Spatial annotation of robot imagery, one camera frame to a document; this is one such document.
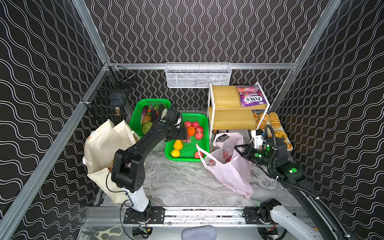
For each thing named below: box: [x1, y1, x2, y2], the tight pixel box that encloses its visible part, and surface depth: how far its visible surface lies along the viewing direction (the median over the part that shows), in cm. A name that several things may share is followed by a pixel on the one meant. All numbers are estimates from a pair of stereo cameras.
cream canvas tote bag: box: [83, 119, 140, 203], surface depth 76 cm
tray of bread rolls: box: [252, 112, 293, 152], surface depth 112 cm
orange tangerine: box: [187, 126, 196, 137], surface depth 105 cm
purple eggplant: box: [140, 105, 148, 125], surface depth 118 cm
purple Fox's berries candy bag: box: [236, 85, 267, 107], surface depth 80 cm
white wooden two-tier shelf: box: [208, 82, 270, 151], surface depth 83 cm
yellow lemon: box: [171, 149, 181, 158], surface depth 94 cm
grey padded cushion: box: [181, 225, 217, 240], surface depth 69 cm
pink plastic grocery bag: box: [196, 132, 254, 200], surface depth 73 cm
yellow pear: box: [173, 139, 183, 151], surface depth 97 cm
